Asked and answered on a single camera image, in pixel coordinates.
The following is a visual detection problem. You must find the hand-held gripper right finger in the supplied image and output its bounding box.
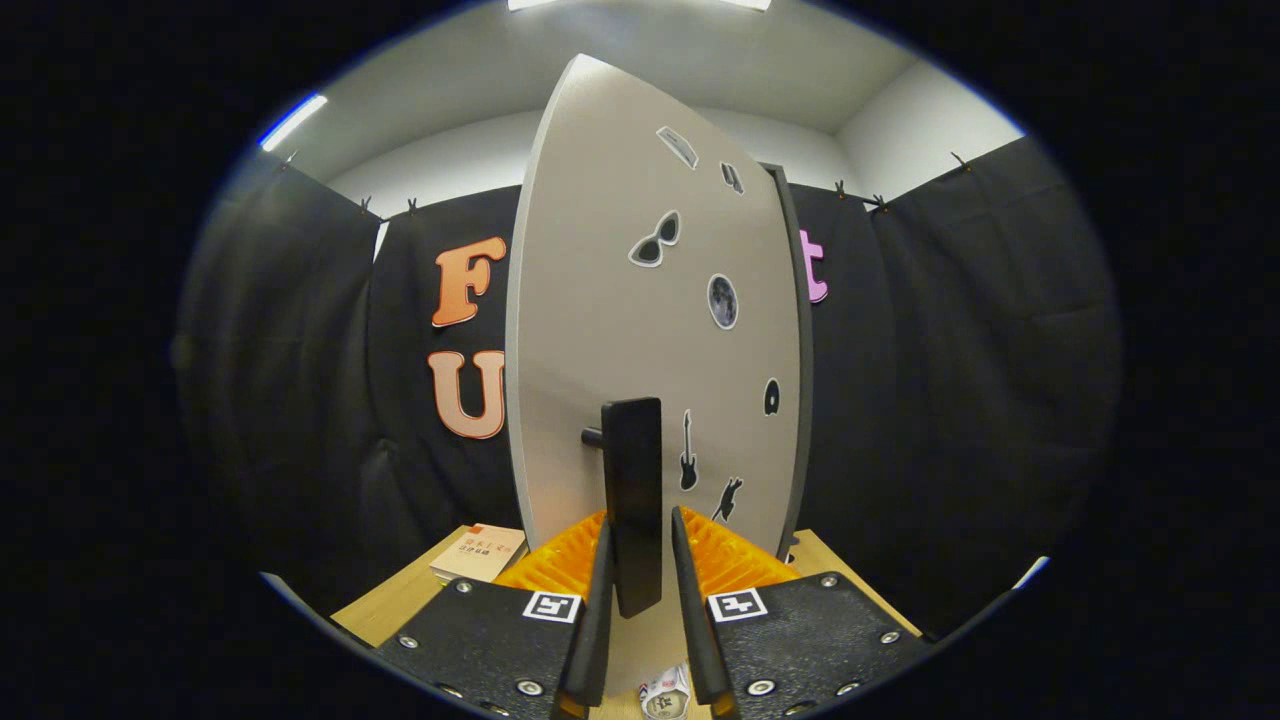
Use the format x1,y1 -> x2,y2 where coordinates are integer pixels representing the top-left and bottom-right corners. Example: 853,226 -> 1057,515
670,505 -> 936,720

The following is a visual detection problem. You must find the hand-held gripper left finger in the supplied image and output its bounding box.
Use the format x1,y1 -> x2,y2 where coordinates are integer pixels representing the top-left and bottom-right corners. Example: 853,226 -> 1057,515
375,513 -> 616,720

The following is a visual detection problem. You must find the white canvas shoe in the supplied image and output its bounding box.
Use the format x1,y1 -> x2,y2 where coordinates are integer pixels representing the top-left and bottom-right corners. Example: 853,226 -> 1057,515
638,663 -> 691,720

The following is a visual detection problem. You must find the dark grey shoe cabinet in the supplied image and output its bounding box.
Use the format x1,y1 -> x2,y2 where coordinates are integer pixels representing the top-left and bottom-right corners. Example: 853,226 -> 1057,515
762,162 -> 816,563

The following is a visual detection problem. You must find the tan cover book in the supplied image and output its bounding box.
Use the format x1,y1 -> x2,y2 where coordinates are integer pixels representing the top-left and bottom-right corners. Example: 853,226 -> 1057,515
430,523 -> 528,586

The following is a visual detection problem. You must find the black backdrop cloth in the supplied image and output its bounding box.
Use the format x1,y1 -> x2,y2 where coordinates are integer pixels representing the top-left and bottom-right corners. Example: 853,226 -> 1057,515
170,135 -> 1126,641

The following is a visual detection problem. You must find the ceiling light strip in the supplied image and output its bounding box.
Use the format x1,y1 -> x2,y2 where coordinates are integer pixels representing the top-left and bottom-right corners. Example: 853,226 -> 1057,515
258,93 -> 329,153

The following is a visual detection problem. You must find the ceiling light panel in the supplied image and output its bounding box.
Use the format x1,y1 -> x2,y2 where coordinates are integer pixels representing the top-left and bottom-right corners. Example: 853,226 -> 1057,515
508,0 -> 773,13

